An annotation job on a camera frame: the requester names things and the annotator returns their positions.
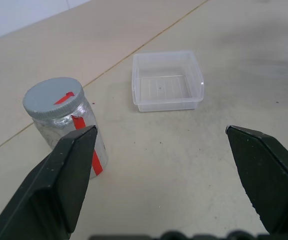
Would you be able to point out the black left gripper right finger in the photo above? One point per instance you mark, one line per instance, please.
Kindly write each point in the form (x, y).
(271, 180)

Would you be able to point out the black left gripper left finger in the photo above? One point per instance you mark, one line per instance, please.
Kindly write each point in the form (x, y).
(48, 190)

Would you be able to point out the grey plastic jar lid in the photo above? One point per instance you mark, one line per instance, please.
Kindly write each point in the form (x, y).
(48, 95)

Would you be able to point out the clear square plastic tray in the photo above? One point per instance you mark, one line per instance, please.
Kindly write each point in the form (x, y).
(163, 85)

